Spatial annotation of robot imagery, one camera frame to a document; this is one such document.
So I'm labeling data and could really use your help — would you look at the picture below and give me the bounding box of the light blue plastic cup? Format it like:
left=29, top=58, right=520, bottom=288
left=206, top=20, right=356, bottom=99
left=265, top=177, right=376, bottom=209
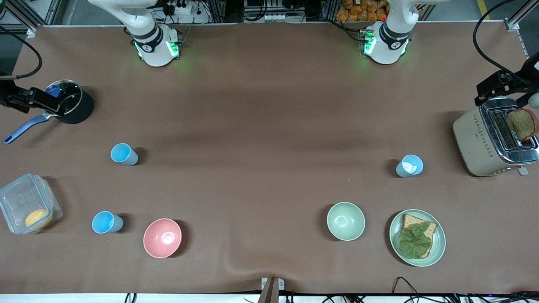
left=396, top=154, right=424, bottom=178
left=92, top=211, right=124, bottom=234
left=110, top=143, right=139, bottom=166

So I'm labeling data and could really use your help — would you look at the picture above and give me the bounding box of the pink bowl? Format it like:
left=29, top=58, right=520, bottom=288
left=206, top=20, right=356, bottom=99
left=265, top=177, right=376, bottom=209
left=143, top=218, right=183, bottom=258

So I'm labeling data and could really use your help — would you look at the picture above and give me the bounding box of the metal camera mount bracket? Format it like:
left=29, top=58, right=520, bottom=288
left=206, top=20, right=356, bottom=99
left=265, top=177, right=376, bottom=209
left=261, top=276, right=286, bottom=303

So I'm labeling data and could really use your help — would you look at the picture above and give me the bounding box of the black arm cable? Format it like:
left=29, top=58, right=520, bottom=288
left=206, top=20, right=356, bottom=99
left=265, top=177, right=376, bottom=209
left=472, top=0, right=526, bottom=81
left=0, top=25, right=43, bottom=80

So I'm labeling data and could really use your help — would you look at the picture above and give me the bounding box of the green lettuce leaf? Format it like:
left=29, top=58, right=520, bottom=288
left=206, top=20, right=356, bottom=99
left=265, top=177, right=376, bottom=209
left=398, top=221, right=433, bottom=258

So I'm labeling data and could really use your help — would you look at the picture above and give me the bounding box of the glass lid with blue knob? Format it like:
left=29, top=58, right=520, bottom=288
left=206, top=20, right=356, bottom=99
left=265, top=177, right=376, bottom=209
left=40, top=80, right=83, bottom=117

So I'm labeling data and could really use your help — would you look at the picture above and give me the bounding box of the aluminium frame post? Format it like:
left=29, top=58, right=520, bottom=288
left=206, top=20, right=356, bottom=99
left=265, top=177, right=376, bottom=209
left=504, top=0, right=539, bottom=32
left=0, top=0, right=56, bottom=35

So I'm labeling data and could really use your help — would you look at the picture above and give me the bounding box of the orange round food piece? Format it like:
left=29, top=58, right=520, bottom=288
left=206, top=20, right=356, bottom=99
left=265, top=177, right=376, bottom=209
left=24, top=209, right=53, bottom=230

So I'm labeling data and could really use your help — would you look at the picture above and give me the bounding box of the pale green plate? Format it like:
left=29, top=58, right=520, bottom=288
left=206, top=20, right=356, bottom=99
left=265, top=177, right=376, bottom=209
left=389, top=209, right=446, bottom=267

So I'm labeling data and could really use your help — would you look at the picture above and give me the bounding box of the brown toast slice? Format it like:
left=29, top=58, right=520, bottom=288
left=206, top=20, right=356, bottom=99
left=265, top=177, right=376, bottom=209
left=507, top=108, right=539, bottom=143

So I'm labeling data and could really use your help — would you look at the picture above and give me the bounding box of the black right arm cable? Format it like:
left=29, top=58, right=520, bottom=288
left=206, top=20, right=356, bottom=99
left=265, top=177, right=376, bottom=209
left=0, top=25, right=43, bottom=80

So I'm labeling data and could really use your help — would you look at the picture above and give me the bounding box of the brown table mat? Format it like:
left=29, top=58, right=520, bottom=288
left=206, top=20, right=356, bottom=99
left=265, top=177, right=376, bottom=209
left=0, top=21, right=539, bottom=295

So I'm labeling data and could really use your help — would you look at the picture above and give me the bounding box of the pale green bowl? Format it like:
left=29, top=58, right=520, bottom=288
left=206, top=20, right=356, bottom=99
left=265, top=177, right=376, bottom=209
left=327, top=202, right=366, bottom=242

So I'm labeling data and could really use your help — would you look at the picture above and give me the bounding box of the black pot with blue handle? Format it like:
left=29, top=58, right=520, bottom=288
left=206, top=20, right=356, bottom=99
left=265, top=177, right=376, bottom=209
left=3, top=79, right=94, bottom=145

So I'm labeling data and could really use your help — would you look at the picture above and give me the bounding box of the black looped cable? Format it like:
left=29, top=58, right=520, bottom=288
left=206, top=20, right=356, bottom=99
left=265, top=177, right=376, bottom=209
left=392, top=276, right=422, bottom=303

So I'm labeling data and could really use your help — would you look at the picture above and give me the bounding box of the beige and chrome toaster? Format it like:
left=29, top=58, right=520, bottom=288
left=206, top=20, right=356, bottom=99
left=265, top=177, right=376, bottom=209
left=453, top=97, right=539, bottom=178

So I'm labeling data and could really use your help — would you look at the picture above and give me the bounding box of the brown bread slice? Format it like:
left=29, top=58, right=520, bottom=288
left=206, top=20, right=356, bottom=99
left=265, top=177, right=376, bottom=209
left=400, top=213, right=438, bottom=259

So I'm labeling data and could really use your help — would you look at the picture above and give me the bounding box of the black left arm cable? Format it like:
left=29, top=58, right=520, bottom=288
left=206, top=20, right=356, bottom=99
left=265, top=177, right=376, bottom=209
left=472, top=0, right=526, bottom=81

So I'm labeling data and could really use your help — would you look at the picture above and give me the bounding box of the white power strip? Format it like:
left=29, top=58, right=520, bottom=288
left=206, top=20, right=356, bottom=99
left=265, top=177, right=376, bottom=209
left=168, top=1, right=199, bottom=16

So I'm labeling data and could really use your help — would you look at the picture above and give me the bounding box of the clear plastic food container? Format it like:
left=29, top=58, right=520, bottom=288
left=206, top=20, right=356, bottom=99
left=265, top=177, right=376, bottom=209
left=0, top=173, right=64, bottom=235

